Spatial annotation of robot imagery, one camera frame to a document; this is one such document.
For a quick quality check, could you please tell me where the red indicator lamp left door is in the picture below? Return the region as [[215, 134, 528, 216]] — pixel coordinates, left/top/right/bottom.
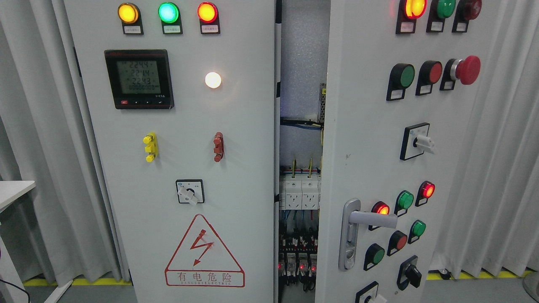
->
[[197, 2, 221, 35]]

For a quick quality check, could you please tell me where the red electric danger warning sticker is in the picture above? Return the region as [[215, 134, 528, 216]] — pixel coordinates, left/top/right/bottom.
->
[[164, 214, 245, 288]]

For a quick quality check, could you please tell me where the left door rotary selector switch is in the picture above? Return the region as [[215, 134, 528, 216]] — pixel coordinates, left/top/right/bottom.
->
[[175, 180, 205, 205]]

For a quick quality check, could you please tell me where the red terminal post pair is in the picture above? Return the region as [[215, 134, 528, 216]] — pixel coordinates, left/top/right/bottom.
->
[[213, 132, 224, 162]]

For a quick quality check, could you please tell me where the red mushroom emergency stop button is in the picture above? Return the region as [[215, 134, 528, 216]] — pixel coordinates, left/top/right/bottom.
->
[[440, 56, 481, 91]]

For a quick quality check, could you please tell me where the black digital power meter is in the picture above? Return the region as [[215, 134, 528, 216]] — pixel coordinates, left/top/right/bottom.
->
[[104, 49, 174, 109]]

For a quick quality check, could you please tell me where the white lit indicator lamp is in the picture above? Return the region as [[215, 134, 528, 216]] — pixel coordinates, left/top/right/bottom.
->
[[204, 72, 223, 89]]

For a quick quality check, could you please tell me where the silver door lever handle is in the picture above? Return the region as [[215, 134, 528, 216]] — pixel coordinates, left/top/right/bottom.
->
[[338, 198, 398, 271]]

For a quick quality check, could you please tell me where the perforated metal power supply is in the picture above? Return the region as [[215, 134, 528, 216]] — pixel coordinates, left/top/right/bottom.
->
[[318, 82, 326, 123]]

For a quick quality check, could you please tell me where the white table edge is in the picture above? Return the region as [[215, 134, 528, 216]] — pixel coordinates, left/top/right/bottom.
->
[[0, 181, 35, 212]]

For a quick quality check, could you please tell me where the green indicator lamp left door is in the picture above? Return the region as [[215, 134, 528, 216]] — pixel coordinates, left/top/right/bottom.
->
[[158, 2, 183, 35]]

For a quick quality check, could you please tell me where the right door upper rotary switch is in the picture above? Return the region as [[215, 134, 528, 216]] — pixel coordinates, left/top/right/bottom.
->
[[399, 122, 436, 161]]

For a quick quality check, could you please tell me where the white socket breaker row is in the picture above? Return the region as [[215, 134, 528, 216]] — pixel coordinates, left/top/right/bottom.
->
[[279, 174, 321, 210]]

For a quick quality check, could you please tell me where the grey curtain left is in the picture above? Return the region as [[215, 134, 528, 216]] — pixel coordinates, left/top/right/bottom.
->
[[0, 0, 129, 285]]

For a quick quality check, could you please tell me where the yellow indicator lamp left door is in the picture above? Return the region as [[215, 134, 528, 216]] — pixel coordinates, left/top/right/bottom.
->
[[117, 3, 143, 35]]

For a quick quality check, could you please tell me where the relay row with red lights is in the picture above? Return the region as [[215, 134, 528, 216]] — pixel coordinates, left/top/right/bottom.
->
[[278, 251, 318, 277]]

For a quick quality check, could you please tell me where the yellow terminal post pair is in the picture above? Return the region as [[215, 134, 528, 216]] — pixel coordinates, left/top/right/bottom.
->
[[142, 132, 159, 162]]

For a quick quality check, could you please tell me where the grey cabinet door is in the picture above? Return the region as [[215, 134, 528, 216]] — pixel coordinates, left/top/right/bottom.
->
[[315, 0, 502, 303], [64, 0, 275, 303]]

